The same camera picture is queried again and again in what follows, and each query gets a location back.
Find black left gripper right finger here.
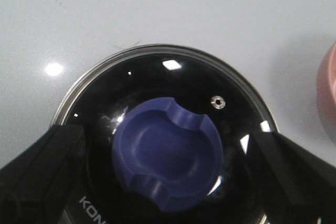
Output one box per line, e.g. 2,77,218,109
251,131,335,223

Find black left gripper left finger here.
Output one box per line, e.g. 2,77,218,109
1,125,86,223

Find pink bowl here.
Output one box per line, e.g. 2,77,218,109
317,43,335,143

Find glass lid with purple knob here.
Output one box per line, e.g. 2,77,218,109
53,45,276,223

